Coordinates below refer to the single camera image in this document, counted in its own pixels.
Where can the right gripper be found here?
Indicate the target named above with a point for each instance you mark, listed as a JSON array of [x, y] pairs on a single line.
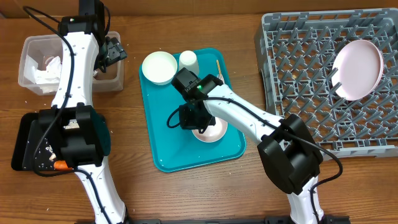
[[186, 122]]

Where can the clear plastic bin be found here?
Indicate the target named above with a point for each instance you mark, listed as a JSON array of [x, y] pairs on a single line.
[[38, 51]]

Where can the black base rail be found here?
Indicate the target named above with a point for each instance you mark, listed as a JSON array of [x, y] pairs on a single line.
[[328, 219]]

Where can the white plastic fork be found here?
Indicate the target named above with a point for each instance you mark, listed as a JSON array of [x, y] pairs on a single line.
[[221, 77]]

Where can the white paper cup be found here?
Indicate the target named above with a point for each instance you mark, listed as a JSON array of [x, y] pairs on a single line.
[[188, 59]]

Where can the orange carrot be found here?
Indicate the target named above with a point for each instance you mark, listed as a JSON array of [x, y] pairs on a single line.
[[61, 166]]

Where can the grey dishwasher rack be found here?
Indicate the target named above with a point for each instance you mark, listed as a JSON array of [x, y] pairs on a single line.
[[295, 54]]

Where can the wooden chopstick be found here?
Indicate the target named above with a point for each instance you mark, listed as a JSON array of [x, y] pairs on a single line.
[[219, 68]]

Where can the black plastic tray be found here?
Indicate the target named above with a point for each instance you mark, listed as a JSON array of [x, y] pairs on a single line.
[[23, 143]]

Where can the cardboard wall panel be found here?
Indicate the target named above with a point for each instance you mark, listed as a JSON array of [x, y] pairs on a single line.
[[13, 8]]

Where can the rice and peanut scraps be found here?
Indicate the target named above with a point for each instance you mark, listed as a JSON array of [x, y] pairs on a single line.
[[44, 158]]

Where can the white round plate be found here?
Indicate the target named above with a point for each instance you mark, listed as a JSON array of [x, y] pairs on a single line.
[[359, 67]]

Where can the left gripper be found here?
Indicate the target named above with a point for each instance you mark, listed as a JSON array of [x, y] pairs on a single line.
[[116, 52]]

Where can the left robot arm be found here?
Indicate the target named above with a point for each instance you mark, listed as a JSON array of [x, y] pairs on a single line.
[[83, 39]]

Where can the white napkin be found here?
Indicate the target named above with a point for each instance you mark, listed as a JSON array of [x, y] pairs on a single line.
[[46, 74]]

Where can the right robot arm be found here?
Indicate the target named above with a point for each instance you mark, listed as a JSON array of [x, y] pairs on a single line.
[[287, 150]]

